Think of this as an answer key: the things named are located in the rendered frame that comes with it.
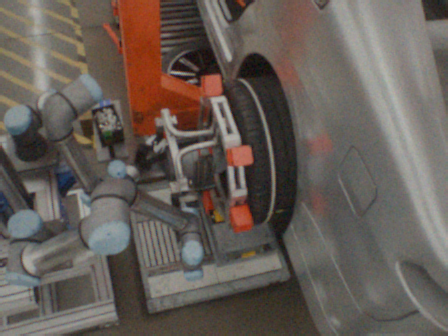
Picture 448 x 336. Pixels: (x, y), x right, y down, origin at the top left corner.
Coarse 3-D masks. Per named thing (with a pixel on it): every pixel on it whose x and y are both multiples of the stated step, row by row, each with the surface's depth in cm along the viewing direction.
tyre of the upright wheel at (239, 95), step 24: (240, 96) 168; (264, 96) 169; (240, 120) 166; (288, 120) 165; (264, 144) 162; (288, 144) 163; (264, 168) 161; (288, 168) 165; (264, 192) 166; (288, 192) 170; (264, 216) 177; (288, 216) 186
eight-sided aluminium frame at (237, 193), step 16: (224, 96) 174; (208, 112) 202; (224, 112) 172; (208, 128) 209; (224, 128) 165; (224, 144) 163; (240, 144) 163; (240, 176) 166; (240, 192) 167; (224, 208) 203
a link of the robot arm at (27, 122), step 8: (8, 112) 168; (16, 112) 168; (24, 112) 168; (32, 112) 170; (8, 120) 166; (16, 120) 166; (24, 120) 166; (32, 120) 170; (40, 120) 173; (8, 128) 166; (16, 128) 166; (24, 128) 167; (32, 128) 171; (40, 128) 175; (16, 136) 169; (24, 136) 170; (32, 136) 174; (24, 144) 174
